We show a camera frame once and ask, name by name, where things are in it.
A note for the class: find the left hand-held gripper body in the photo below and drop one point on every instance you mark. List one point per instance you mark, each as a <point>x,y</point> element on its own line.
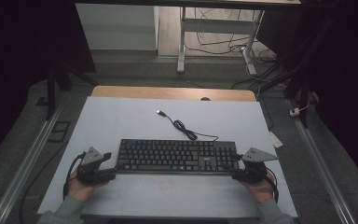
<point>90,158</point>

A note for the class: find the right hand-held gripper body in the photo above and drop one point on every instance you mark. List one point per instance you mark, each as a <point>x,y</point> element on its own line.
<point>254,155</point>

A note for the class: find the black computer keyboard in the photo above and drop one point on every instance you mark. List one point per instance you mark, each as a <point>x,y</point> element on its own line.
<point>167,155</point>

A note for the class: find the person's right hand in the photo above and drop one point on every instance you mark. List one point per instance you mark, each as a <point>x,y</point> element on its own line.
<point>262,191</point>

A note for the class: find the person's left hand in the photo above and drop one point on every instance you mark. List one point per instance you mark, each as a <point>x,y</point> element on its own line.
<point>79,191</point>

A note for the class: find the white paper tag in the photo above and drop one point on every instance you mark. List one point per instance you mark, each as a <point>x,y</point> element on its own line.
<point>276,140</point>

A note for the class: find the white foam board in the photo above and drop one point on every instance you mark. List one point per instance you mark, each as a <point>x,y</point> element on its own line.
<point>121,118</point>

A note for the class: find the small white adapter box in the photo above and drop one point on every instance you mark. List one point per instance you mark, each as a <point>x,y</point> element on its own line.
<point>294,112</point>

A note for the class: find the black table grommet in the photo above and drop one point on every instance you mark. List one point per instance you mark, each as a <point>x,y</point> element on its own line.
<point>205,99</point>

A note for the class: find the black metal stand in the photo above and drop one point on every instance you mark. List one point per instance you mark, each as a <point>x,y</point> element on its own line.
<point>301,93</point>
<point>51,93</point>

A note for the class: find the dark curtain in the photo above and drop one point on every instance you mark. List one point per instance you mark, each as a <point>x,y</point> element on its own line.
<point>18,62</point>
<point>345,77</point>

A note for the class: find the white cabinet panel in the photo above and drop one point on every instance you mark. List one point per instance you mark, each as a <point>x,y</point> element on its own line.
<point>118,28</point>

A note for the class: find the aluminium floor rail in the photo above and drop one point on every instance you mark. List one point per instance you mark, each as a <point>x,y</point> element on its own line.
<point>323,168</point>
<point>24,168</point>

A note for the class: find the white desk frame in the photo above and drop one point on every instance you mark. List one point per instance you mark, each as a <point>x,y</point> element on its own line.
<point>217,25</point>

